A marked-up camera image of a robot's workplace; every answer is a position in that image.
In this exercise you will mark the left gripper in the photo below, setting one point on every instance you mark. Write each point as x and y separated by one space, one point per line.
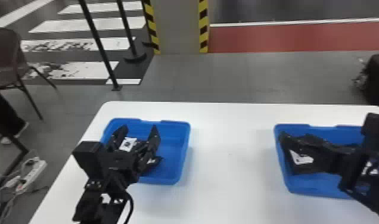
122 167

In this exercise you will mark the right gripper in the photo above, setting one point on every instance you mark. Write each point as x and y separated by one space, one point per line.
342 161

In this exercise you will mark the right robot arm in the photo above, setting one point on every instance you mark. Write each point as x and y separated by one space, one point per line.
369 190

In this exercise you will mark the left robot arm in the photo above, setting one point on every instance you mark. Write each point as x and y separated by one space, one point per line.
95 200

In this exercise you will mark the blue tray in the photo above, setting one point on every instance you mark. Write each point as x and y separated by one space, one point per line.
314 187
174 147

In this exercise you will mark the black pole on foot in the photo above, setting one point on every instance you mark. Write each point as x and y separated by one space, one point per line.
98 47
128 31

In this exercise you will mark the white power strip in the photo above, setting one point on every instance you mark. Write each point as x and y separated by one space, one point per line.
31 173

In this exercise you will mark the person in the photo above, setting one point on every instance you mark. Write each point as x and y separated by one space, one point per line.
1 115

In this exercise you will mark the dark chair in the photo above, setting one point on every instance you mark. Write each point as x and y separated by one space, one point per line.
6 59

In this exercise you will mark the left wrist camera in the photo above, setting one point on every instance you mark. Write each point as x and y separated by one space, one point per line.
88 158

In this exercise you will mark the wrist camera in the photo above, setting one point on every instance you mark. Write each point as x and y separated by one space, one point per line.
88 158
376 129

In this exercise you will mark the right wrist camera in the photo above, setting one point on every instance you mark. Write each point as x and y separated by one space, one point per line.
376 129

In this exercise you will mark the yellow black striped post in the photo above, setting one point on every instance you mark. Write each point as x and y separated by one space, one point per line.
203 26
151 28

